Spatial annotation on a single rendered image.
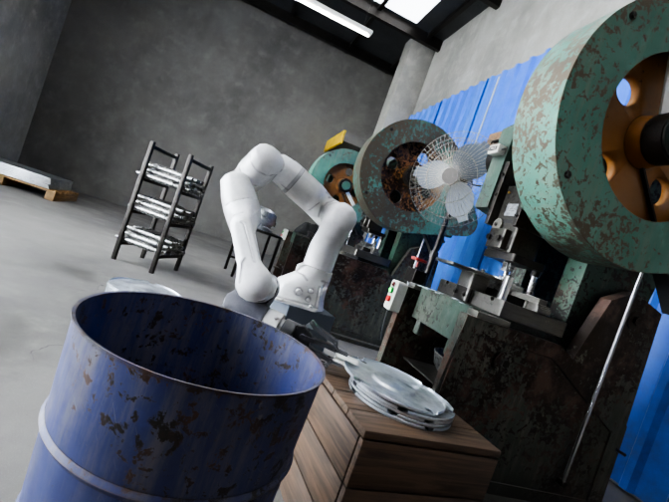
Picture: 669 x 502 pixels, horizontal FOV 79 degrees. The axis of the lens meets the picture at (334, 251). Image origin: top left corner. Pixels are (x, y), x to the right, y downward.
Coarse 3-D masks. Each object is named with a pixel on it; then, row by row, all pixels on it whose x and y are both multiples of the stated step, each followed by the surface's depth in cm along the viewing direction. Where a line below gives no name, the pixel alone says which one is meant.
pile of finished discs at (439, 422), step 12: (348, 384) 109; (360, 384) 102; (360, 396) 101; (372, 396) 99; (384, 408) 97; (396, 408) 96; (396, 420) 96; (408, 420) 95; (420, 420) 96; (432, 420) 96; (444, 420) 98
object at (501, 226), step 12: (516, 192) 166; (504, 204) 171; (516, 204) 164; (504, 216) 168; (492, 228) 168; (504, 228) 166; (516, 228) 159; (492, 240) 166; (504, 240) 160; (516, 240) 159; (528, 240) 160; (540, 240) 162; (516, 252) 159; (528, 252) 161
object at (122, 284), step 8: (112, 280) 166; (120, 280) 170; (128, 280) 174; (136, 280) 178; (112, 288) 155; (120, 288) 159; (128, 288) 162; (136, 288) 164; (144, 288) 168; (152, 288) 172; (160, 288) 179; (168, 288) 182
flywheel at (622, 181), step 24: (648, 72) 126; (648, 96) 127; (624, 120) 126; (648, 120) 123; (624, 144) 127; (648, 144) 120; (624, 168) 128; (648, 168) 130; (624, 192) 129; (648, 216) 133
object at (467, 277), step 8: (448, 264) 166; (456, 264) 154; (464, 272) 165; (472, 272) 160; (480, 272) 157; (464, 280) 164; (472, 280) 159; (480, 280) 160; (488, 280) 161; (496, 280) 159; (456, 288) 167; (464, 288) 162; (472, 288) 159; (480, 288) 160; (456, 296) 165; (464, 296) 160
